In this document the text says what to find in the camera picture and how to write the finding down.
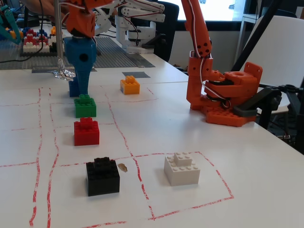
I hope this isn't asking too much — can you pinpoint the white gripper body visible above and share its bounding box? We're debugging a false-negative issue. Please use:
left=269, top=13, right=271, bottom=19
left=94, top=8, right=112, bottom=34

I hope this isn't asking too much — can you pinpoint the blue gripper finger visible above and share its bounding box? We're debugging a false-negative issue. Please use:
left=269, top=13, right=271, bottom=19
left=75, top=67, right=93, bottom=96

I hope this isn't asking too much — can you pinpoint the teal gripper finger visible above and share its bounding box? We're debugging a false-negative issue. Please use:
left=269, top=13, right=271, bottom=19
left=0, top=6, right=22, bottom=45

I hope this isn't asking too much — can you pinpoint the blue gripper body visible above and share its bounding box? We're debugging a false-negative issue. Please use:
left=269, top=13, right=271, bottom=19
left=64, top=37, right=97, bottom=71

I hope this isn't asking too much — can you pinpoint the blue brick block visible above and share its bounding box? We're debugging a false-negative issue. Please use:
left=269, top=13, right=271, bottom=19
left=68, top=79, right=80, bottom=98

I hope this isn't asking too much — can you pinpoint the person's forearm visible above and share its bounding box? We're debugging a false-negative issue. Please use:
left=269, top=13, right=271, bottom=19
left=27, top=0, right=56, bottom=15

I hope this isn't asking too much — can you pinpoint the green brick block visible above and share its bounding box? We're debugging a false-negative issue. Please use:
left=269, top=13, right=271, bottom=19
left=73, top=94, right=97, bottom=118

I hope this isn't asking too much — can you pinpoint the orange brick block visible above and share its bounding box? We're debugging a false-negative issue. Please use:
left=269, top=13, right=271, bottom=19
left=120, top=75, right=141, bottom=95

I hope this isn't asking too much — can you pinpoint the red brick block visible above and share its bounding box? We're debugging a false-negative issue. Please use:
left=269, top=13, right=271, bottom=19
left=74, top=117, right=100, bottom=146

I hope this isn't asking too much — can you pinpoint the grey tape marker patch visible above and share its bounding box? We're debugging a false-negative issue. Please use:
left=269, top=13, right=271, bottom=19
left=122, top=71, right=151, bottom=79

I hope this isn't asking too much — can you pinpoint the black brick block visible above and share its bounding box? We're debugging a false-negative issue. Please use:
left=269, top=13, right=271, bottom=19
left=85, top=157, right=121, bottom=197

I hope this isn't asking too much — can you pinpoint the white brick block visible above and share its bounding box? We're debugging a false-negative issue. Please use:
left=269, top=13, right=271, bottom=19
left=163, top=152, right=200, bottom=186

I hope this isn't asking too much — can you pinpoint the crumpled aluminium foil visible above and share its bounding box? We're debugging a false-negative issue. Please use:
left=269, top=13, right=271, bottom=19
left=49, top=58, right=77, bottom=82

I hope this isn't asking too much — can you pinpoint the metal pole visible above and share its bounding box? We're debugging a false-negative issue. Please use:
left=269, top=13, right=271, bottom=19
left=54, top=0, right=65, bottom=60

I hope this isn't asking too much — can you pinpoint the grey studded baseplate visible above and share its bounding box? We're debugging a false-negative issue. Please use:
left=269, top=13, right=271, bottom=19
left=0, top=37, right=156, bottom=71

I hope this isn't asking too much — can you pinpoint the pile of mixed toy bricks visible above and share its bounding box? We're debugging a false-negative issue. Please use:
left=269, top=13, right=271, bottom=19
left=20, top=26, right=66, bottom=54

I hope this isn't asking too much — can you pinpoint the long grey tape strip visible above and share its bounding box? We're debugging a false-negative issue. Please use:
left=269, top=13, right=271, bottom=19
left=31, top=66, right=97, bottom=74

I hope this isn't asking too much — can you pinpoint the dark chair back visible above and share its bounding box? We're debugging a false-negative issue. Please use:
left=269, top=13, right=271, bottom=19
left=153, top=3, right=179, bottom=63

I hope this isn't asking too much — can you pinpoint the black table clamp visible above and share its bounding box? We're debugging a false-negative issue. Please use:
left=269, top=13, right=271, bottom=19
left=232, top=85, right=283, bottom=117

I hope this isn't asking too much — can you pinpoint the black metal stand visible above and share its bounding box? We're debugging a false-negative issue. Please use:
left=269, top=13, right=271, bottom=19
left=280, top=84, right=304, bottom=145

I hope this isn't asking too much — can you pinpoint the black hanging cable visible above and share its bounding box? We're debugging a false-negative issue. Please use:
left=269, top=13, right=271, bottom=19
left=38, top=0, right=47, bottom=52

